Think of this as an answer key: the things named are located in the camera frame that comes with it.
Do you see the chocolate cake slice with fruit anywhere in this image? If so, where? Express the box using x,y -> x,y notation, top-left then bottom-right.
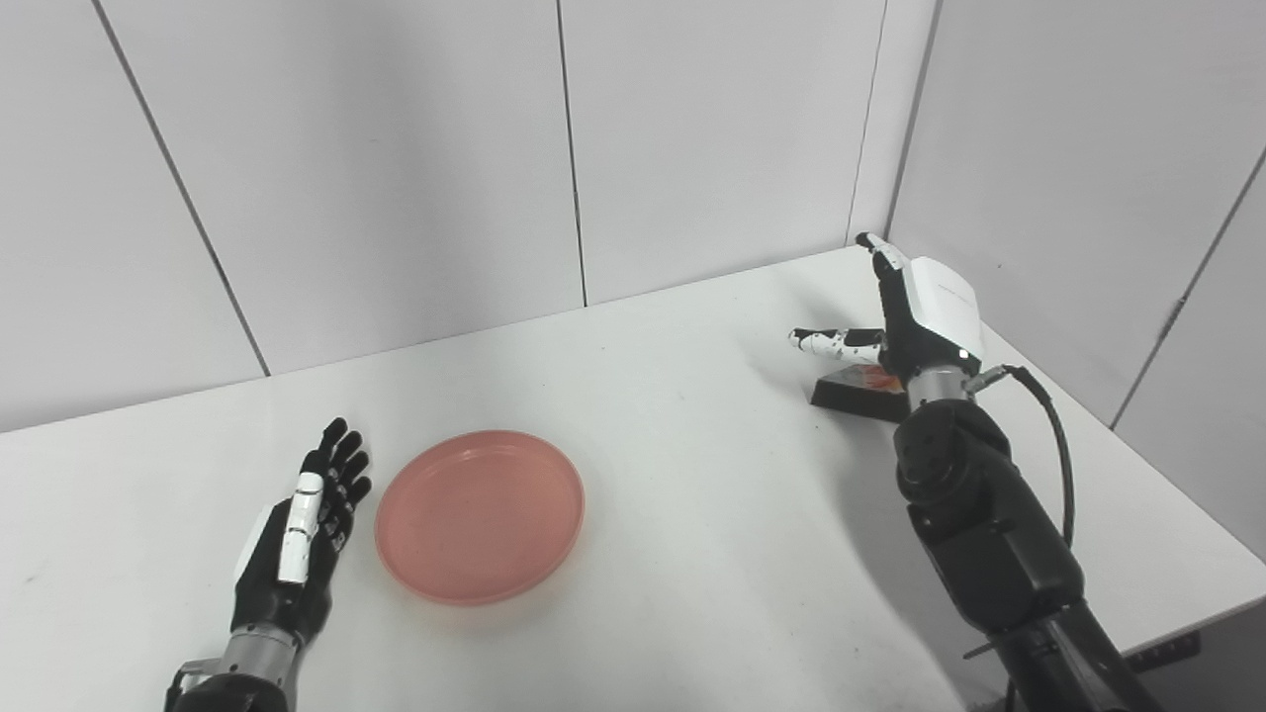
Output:
810,363 -> 909,424

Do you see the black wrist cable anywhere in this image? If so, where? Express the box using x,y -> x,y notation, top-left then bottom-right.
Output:
163,661 -> 224,712
964,364 -> 1077,550

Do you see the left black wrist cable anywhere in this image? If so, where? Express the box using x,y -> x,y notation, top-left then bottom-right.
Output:
163,661 -> 224,712

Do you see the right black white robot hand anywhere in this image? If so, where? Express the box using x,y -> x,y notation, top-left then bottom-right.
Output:
788,232 -> 986,385

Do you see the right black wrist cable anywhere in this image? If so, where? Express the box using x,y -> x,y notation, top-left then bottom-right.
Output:
964,364 -> 1077,550

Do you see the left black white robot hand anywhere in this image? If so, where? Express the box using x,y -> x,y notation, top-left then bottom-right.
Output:
229,417 -> 373,649

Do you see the pink round plate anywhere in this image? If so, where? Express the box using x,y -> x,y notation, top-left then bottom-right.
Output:
374,429 -> 587,606

